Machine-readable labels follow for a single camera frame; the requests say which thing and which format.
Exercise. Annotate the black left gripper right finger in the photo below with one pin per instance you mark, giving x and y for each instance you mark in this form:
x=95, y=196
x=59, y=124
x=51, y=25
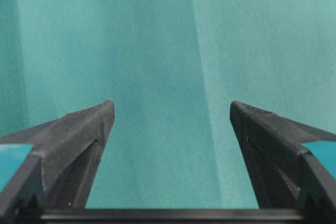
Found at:
x=283, y=172

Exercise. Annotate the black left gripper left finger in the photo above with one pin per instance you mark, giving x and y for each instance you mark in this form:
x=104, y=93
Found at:
x=54, y=164

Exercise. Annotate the green table cloth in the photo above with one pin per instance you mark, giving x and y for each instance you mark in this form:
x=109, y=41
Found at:
x=172, y=69

